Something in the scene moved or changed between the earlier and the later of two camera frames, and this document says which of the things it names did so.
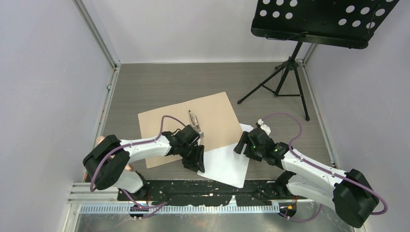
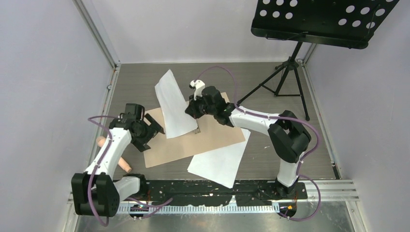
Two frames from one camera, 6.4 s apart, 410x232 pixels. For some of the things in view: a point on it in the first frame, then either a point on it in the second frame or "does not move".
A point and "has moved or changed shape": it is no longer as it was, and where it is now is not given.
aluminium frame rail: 88,198 does not move
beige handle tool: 99,138 does not move
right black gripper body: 255,152 → 199,108
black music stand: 348,24 does not move
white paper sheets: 224,164 has moved or changed shape
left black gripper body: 191,154 → 146,133
